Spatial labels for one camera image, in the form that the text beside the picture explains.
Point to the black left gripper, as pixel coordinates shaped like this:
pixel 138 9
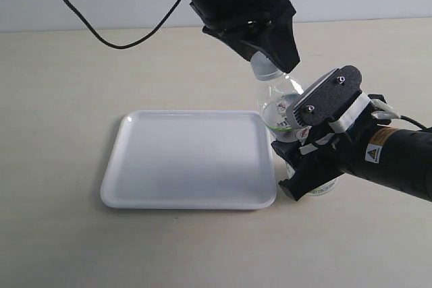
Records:
pixel 249 27

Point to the clear plastic drink bottle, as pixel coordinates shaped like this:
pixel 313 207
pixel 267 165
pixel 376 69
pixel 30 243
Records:
pixel 275 92

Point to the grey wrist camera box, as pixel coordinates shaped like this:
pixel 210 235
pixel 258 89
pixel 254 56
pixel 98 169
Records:
pixel 335 100

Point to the white bottle cap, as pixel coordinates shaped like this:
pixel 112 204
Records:
pixel 263 68

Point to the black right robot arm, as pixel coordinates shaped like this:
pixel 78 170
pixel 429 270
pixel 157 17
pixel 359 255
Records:
pixel 406 164

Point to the white plastic tray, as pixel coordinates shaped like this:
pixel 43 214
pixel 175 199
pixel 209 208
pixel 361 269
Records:
pixel 190 160

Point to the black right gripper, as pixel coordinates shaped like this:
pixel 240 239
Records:
pixel 328 154

